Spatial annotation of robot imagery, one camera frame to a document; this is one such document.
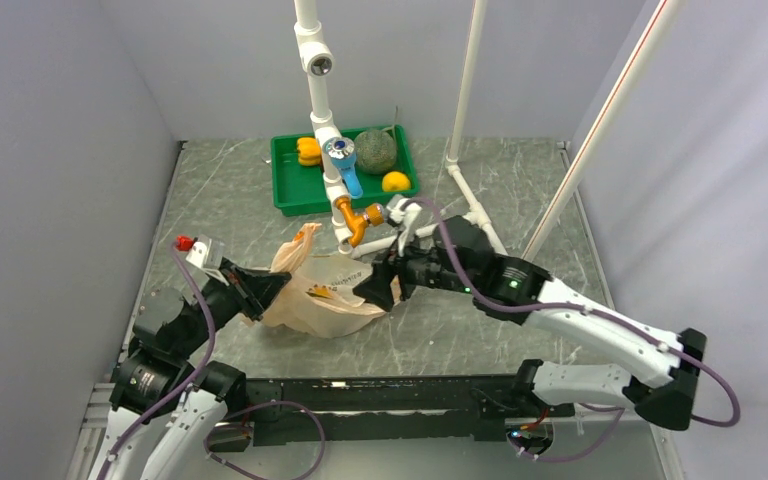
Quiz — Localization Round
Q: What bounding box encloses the white PVC pipe frame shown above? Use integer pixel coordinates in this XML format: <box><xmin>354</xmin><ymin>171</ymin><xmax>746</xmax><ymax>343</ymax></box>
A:
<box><xmin>293</xmin><ymin>0</ymin><xmax>511</xmax><ymax>260</ymax></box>

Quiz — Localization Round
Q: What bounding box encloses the white pole with red stripe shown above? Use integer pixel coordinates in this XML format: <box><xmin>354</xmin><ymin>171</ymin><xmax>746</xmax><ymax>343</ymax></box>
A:
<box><xmin>522</xmin><ymin>0</ymin><xmax>686</xmax><ymax>261</ymax></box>

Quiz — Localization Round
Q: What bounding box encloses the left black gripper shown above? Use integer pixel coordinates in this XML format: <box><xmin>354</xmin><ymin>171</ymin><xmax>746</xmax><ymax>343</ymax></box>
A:
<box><xmin>175</xmin><ymin>255</ymin><xmax>291</xmax><ymax>357</ymax></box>

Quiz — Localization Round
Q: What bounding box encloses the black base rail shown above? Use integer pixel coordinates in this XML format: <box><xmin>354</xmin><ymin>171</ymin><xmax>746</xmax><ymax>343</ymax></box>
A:
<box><xmin>207</xmin><ymin>374</ymin><xmax>575</xmax><ymax>453</ymax></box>

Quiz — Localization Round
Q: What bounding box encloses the yellow fake bell pepper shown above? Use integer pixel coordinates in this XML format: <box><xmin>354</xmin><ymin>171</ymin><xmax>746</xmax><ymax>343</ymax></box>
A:
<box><xmin>296</xmin><ymin>137</ymin><xmax>322</xmax><ymax>167</ymax></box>

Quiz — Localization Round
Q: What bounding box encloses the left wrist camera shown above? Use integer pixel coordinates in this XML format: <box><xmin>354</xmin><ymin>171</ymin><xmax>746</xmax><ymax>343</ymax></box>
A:
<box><xmin>174</xmin><ymin>235</ymin><xmax>225</xmax><ymax>278</ymax></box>

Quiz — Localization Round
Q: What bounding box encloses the yellow fake lemon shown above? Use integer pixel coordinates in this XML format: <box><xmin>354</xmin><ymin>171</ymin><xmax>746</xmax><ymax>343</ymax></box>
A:
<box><xmin>381</xmin><ymin>171</ymin><xmax>412</xmax><ymax>192</ymax></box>

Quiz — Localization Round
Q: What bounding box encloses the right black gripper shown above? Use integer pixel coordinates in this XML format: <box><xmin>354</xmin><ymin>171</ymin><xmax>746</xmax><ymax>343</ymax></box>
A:
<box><xmin>352</xmin><ymin>225</ymin><xmax>476</xmax><ymax>311</ymax></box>

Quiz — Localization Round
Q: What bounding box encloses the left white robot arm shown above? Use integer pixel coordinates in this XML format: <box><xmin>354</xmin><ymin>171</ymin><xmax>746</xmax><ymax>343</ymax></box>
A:
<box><xmin>90</xmin><ymin>257</ymin><xmax>291</xmax><ymax>479</ymax></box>

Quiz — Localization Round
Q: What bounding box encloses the translucent orange plastic bag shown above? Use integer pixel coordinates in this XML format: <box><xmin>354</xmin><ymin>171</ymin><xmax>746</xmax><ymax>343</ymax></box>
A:
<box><xmin>260</xmin><ymin>222</ymin><xmax>387</xmax><ymax>339</ymax></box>

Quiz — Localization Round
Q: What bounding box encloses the green plastic tray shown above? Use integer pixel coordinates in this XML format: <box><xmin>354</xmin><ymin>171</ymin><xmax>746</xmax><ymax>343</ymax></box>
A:
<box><xmin>270</xmin><ymin>125</ymin><xmax>422</xmax><ymax>218</ymax></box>

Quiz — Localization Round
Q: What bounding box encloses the green fake melon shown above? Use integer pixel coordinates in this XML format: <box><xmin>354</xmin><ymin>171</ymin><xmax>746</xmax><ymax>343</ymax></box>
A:
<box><xmin>354</xmin><ymin>129</ymin><xmax>398</xmax><ymax>175</ymax></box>

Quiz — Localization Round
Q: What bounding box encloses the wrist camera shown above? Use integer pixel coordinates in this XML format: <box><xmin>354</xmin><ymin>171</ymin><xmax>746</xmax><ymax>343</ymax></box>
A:
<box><xmin>385</xmin><ymin>194</ymin><xmax>422</xmax><ymax>256</ymax></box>
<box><xmin>174</xmin><ymin>235</ymin><xmax>225</xmax><ymax>278</ymax></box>

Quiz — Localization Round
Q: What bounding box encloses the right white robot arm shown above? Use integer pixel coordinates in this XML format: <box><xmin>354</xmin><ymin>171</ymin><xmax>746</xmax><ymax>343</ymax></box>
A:
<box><xmin>353</xmin><ymin>217</ymin><xmax>707</xmax><ymax>431</ymax></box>

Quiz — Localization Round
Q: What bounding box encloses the blue tap handle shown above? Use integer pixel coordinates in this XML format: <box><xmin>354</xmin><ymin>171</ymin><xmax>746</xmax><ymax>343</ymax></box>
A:
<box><xmin>325</xmin><ymin>137</ymin><xmax>363</xmax><ymax>199</ymax></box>

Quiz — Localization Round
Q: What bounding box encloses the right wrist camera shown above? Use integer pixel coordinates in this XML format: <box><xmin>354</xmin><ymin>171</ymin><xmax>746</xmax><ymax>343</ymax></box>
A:
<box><xmin>385</xmin><ymin>194</ymin><xmax>422</xmax><ymax>256</ymax></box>

